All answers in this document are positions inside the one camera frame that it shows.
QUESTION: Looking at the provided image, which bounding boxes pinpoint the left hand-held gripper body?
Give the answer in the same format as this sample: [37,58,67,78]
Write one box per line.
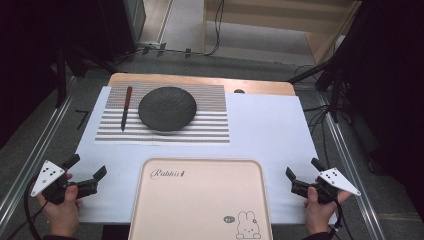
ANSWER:
[30,159,99,205]

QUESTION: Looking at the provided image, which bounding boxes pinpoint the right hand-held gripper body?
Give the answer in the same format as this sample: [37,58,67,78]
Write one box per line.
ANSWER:
[290,167,362,205]

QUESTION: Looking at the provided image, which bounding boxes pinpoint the person's right hand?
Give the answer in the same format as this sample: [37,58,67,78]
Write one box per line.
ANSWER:
[303,186,352,236]

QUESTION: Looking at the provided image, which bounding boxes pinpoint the person's left hand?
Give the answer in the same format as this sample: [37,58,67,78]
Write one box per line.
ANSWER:
[36,172,84,239]

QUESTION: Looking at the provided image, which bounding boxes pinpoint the white table sheet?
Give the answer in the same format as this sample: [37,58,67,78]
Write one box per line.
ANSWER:
[75,85,338,225]

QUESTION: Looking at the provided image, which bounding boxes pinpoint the black tripod stand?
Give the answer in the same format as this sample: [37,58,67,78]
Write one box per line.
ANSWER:
[287,54,346,124]

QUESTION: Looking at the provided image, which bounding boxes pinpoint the black metal stand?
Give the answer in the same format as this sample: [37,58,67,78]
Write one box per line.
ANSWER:
[54,41,118,108]

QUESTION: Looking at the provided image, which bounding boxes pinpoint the wooden board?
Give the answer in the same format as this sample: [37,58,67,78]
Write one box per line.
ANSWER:
[107,72,297,98]

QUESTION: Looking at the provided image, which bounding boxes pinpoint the dark round slate plate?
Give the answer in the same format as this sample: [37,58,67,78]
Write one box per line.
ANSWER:
[138,86,198,132]

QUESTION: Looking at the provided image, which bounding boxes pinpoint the striped placemat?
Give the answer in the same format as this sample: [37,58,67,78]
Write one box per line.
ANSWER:
[94,80,231,145]

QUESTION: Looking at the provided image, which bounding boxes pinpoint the pink tray with rabbit print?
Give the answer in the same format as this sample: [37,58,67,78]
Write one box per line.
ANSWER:
[127,157,274,240]

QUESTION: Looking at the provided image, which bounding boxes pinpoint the white power strip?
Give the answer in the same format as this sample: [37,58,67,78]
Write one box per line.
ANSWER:
[135,41,165,51]

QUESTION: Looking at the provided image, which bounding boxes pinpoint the wooden platform step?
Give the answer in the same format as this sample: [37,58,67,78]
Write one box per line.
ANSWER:
[202,0,364,65]

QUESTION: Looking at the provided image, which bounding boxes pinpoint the dark cabinet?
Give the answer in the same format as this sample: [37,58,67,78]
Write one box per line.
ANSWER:
[98,0,147,62]

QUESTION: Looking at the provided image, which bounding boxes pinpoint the aluminium floor rail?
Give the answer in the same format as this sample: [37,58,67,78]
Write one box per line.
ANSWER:
[0,94,75,218]
[317,92,387,240]

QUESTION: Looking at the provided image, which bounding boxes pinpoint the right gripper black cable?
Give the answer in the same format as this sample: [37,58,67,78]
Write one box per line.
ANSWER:
[327,199,355,240]

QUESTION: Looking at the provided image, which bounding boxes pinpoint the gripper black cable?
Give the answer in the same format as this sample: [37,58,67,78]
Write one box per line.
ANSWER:
[23,175,49,240]
[327,199,355,240]

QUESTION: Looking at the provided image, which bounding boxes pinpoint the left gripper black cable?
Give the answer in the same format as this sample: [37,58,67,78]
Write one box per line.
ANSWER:
[23,175,49,240]

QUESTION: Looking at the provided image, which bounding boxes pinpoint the black floor cables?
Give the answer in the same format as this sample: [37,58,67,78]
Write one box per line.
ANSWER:
[294,63,334,161]

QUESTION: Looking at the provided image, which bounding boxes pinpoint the knife with red-brown handle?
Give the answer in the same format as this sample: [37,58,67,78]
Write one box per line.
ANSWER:
[120,86,134,132]

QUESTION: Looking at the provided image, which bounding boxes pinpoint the black hanging cable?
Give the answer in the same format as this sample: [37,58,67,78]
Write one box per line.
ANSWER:
[202,0,225,57]

